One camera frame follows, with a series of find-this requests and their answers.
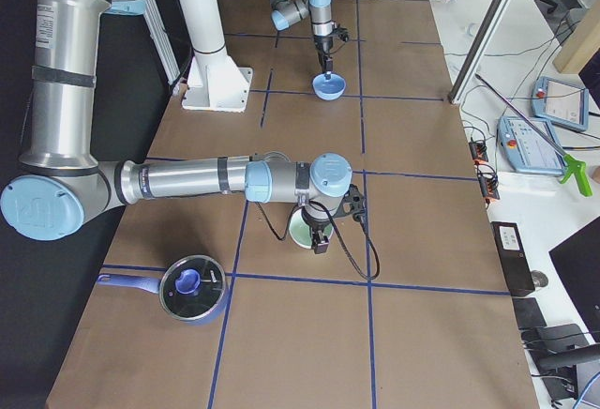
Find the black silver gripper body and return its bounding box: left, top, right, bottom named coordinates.
left=301, top=203, right=333, bottom=236

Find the green bowl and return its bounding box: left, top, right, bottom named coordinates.
left=289, top=209, right=312, bottom=250

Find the blue bowl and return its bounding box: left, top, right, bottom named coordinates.
left=312, top=73, right=346, bottom=101

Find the large silver blue robot arm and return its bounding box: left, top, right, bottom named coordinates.
left=1, top=0, right=352, bottom=254

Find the white pillar with base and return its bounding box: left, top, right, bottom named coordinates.
left=179, top=0, right=253, bottom=113

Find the blue pot with glass lid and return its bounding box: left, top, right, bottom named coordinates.
left=97, top=255, right=230, bottom=325

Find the black orange connector strip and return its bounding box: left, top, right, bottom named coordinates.
left=468, top=140, right=500, bottom=206

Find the black rectangular box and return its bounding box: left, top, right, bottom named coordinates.
left=491, top=221, right=535, bottom=297

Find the lower teach pendant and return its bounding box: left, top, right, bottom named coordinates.
left=498, top=115, right=565, bottom=176

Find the teach pendant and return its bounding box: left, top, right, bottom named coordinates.
left=498, top=115, right=565, bottom=176
left=531, top=76, right=590, bottom=132

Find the upper teach pendant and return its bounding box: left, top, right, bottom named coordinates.
left=531, top=76, right=590, bottom=132

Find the black monitor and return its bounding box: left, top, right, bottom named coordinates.
left=549, top=222, right=599, bottom=341

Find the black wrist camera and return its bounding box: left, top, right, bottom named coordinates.
left=335, top=184, right=366, bottom=223

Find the black camera cable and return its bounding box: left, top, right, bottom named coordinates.
left=253, top=202, right=380, bottom=281

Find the aluminium frame post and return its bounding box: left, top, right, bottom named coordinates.
left=448, top=0, right=511, bottom=105

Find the green handled grabber stick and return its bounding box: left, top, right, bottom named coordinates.
left=475, top=73, right=593, bottom=197

